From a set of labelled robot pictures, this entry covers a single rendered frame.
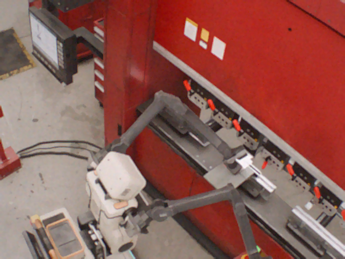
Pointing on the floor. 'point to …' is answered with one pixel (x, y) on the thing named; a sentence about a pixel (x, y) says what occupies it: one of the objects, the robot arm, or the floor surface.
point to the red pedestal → (8, 158)
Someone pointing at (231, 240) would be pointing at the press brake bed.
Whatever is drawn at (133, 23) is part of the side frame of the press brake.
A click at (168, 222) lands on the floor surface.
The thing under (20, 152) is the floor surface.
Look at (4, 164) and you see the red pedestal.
